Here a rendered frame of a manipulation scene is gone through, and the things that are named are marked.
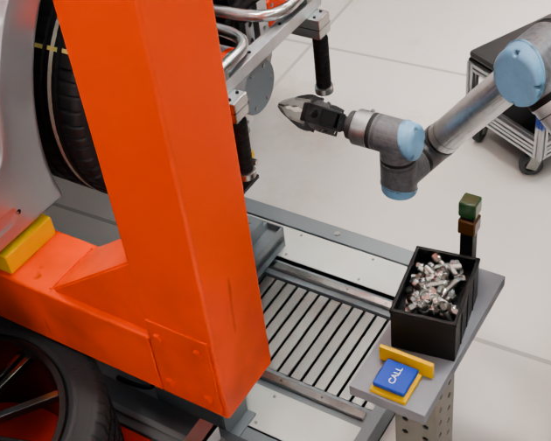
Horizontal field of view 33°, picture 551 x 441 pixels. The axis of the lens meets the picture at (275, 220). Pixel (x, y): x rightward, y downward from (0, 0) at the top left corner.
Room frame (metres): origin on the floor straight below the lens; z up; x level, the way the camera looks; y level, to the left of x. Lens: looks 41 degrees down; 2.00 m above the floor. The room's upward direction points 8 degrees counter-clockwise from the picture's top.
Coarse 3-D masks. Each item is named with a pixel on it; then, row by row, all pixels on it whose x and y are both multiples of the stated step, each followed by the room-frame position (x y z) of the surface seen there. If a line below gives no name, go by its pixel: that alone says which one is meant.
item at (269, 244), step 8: (264, 224) 2.06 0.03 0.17; (272, 224) 2.06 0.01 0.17; (264, 232) 2.05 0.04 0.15; (272, 232) 2.05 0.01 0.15; (280, 232) 2.03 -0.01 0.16; (256, 240) 2.02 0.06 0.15; (264, 240) 2.02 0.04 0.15; (272, 240) 1.99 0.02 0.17; (280, 240) 2.02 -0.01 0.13; (256, 248) 1.99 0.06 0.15; (264, 248) 1.96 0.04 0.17; (272, 248) 1.99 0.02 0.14; (280, 248) 2.02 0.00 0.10; (256, 256) 1.93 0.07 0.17; (264, 256) 1.95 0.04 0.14; (272, 256) 1.98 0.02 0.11; (256, 264) 1.92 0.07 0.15; (264, 264) 1.95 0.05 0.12; (256, 272) 1.91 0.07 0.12
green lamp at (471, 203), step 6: (462, 198) 1.50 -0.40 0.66; (468, 198) 1.50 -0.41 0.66; (474, 198) 1.50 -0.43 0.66; (480, 198) 1.50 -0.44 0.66; (462, 204) 1.49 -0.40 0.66; (468, 204) 1.48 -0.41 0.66; (474, 204) 1.48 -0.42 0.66; (480, 204) 1.49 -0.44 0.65; (462, 210) 1.49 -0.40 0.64; (468, 210) 1.48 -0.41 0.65; (474, 210) 1.47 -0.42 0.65; (480, 210) 1.49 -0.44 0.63; (462, 216) 1.49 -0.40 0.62; (468, 216) 1.48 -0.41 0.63; (474, 216) 1.47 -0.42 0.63
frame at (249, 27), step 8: (264, 0) 2.04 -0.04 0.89; (256, 8) 2.01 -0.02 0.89; (264, 8) 2.04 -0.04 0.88; (240, 24) 2.05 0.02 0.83; (248, 24) 2.06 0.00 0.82; (256, 24) 2.02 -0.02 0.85; (264, 24) 2.03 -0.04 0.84; (248, 32) 2.05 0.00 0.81; (256, 32) 2.02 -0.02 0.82; (248, 40) 2.04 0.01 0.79; (248, 120) 1.94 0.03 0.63; (248, 128) 1.93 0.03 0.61
